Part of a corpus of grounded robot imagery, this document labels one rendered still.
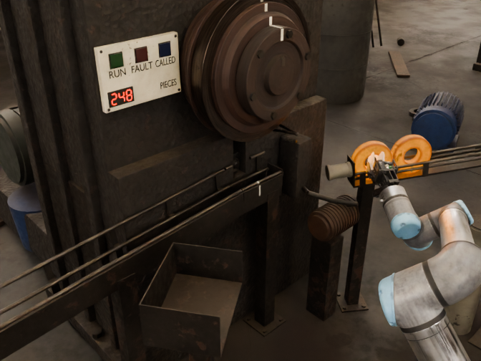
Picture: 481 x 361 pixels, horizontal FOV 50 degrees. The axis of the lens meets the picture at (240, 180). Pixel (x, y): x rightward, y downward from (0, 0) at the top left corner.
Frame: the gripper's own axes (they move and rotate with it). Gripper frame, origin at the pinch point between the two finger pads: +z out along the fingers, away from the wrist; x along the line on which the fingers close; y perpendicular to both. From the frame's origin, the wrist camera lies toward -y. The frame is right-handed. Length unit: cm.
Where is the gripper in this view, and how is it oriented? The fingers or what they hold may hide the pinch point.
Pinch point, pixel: (372, 156)
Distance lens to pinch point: 202.1
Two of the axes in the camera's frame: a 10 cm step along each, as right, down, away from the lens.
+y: 0.4, -6.8, -7.3
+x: -9.9, 0.7, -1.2
